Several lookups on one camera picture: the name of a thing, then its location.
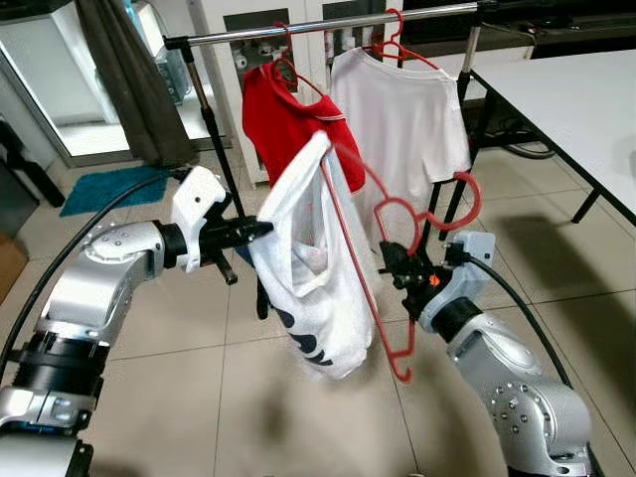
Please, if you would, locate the red plastic hanger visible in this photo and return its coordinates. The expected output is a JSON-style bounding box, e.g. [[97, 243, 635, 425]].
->
[[363, 8, 443, 73], [318, 144, 485, 384], [268, 22, 349, 120]]

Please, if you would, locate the metal clothes rack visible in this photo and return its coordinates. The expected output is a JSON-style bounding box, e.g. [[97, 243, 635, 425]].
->
[[162, 0, 498, 321]]

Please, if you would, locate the red shirt white trim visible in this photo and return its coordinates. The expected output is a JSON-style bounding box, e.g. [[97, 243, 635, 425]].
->
[[241, 60, 367, 195]]

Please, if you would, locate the white shirt black print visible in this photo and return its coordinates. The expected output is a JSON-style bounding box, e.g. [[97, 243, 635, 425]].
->
[[248, 131, 384, 381]]

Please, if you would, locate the teal floor mat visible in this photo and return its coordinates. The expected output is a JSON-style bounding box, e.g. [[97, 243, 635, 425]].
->
[[60, 164, 185, 218]]

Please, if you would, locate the grey curtain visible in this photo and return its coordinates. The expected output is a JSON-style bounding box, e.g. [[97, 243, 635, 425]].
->
[[75, 0, 200, 168]]

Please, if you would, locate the white table black edge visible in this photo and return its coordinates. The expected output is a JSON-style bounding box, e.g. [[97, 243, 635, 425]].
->
[[467, 50, 636, 225]]

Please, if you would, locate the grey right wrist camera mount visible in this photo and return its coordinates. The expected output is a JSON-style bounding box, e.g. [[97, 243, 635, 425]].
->
[[417, 232, 495, 332]]

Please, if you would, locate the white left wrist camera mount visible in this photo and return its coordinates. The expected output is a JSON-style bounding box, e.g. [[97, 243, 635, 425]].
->
[[171, 166, 228, 271]]

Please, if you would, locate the plain white t-shirt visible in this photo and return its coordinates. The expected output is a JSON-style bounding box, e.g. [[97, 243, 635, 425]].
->
[[328, 48, 473, 249]]

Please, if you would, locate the white glass door cabinet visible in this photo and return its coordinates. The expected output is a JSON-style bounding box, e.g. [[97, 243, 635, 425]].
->
[[189, 0, 468, 185]]

